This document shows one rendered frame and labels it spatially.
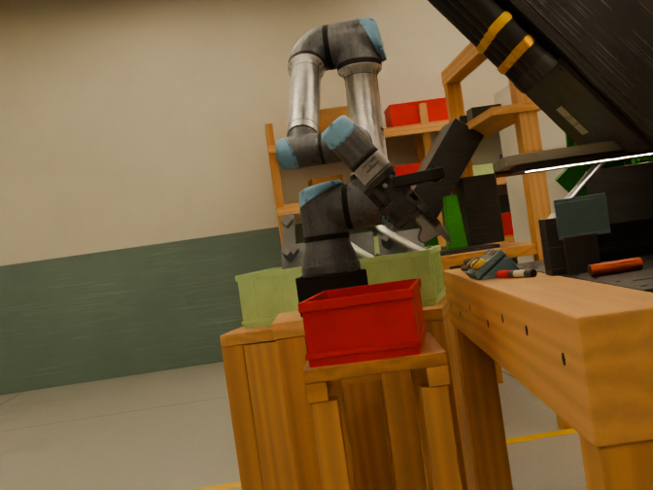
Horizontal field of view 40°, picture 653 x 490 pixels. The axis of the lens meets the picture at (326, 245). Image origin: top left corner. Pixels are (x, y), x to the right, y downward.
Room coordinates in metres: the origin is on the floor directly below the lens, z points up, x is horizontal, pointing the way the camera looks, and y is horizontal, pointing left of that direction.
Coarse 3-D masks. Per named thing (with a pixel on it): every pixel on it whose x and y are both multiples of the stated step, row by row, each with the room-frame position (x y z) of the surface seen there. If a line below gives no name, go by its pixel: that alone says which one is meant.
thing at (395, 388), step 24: (288, 360) 2.14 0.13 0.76; (288, 384) 2.14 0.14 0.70; (384, 384) 2.14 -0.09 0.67; (408, 384) 2.14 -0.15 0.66; (288, 408) 2.14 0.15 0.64; (384, 408) 2.38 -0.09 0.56; (408, 408) 2.14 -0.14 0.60; (312, 432) 2.14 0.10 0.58; (408, 432) 2.14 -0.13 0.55; (312, 456) 2.14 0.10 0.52; (408, 456) 2.14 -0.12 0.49; (312, 480) 2.14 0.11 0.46; (408, 480) 2.14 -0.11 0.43
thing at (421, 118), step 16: (320, 112) 8.49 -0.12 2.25; (336, 112) 8.49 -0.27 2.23; (384, 112) 8.88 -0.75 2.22; (400, 112) 8.51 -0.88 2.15; (416, 112) 8.52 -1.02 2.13; (432, 112) 8.53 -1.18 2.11; (272, 128) 8.37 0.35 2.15; (320, 128) 8.49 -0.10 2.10; (384, 128) 8.44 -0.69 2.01; (400, 128) 8.40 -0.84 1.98; (416, 128) 8.41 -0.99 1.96; (432, 128) 8.42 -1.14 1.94; (272, 144) 8.36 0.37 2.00; (416, 144) 8.89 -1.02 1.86; (272, 160) 8.36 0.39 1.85; (272, 176) 8.36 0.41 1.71; (336, 176) 8.48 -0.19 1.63; (288, 208) 8.33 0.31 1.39; (512, 240) 8.47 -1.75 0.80
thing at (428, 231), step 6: (420, 216) 1.94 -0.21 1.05; (420, 222) 1.94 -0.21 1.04; (426, 222) 1.94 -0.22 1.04; (426, 228) 1.94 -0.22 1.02; (432, 228) 1.94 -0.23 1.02; (438, 228) 1.93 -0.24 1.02; (444, 228) 1.94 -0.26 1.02; (420, 234) 1.94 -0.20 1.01; (426, 234) 1.94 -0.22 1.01; (432, 234) 1.94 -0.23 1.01; (438, 234) 1.94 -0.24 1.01; (444, 234) 1.94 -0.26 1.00; (420, 240) 1.94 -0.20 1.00; (426, 240) 1.94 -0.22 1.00; (450, 240) 1.95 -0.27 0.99
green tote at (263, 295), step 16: (384, 256) 2.71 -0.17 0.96; (400, 256) 2.70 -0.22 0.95; (416, 256) 2.69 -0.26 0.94; (432, 256) 2.81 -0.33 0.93; (256, 272) 3.00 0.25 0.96; (272, 272) 2.79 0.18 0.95; (288, 272) 2.78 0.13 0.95; (368, 272) 2.73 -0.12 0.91; (384, 272) 2.72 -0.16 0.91; (400, 272) 2.71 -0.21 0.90; (416, 272) 2.70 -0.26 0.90; (432, 272) 2.73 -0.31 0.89; (240, 288) 2.81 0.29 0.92; (256, 288) 2.80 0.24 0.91; (272, 288) 2.79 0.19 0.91; (288, 288) 2.78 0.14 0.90; (432, 288) 2.70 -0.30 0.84; (256, 304) 2.80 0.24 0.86; (272, 304) 2.79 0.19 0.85; (288, 304) 2.78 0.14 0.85; (432, 304) 2.69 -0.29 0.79; (256, 320) 2.80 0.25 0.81; (272, 320) 2.79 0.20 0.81
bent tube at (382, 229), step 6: (378, 228) 2.98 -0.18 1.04; (384, 228) 2.97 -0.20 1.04; (390, 234) 2.96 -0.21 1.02; (396, 234) 2.96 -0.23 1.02; (396, 240) 2.95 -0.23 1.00; (402, 240) 2.94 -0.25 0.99; (408, 240) 2.94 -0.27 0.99; (402, 246) 2.94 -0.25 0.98; (408, 246) 2.93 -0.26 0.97; (414, 246) 2.92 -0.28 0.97
